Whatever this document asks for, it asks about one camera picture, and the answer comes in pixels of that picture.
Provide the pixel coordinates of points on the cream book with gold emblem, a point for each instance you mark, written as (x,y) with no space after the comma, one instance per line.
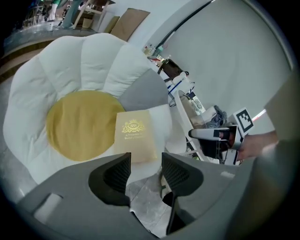
(137,143)

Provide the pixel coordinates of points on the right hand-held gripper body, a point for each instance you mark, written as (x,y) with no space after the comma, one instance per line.
(245,120)

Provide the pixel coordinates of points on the person's right forearm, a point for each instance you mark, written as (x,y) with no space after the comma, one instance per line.
(257,144)

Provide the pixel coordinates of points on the brown cardboard sheet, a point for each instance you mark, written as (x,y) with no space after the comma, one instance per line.
(131,23)

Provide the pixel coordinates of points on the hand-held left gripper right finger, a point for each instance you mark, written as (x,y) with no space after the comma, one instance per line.
(185,181)

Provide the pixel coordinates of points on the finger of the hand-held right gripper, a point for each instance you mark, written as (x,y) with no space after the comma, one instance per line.
(206,133)

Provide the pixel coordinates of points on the light wooden frame table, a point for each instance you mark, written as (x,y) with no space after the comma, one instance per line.
(93,9)

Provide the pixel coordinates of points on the small cardboard box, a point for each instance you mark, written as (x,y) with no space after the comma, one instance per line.
(87,23)

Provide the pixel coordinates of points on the person's beige sleeve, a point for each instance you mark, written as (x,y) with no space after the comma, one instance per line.
(284,112)

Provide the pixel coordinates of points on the white yellow flower-shaped sofa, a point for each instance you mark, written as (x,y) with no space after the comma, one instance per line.
(70,70)

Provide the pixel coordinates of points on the white box with blue stripes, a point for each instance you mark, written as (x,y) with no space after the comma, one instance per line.
(180,82)

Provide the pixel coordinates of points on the grey knitted cloth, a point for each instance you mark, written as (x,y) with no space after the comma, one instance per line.
(218,117)

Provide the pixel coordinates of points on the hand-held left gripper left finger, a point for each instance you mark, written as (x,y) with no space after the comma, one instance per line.
(110,185)

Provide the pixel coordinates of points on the dark brown bag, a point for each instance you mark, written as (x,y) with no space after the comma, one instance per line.
(172,69)

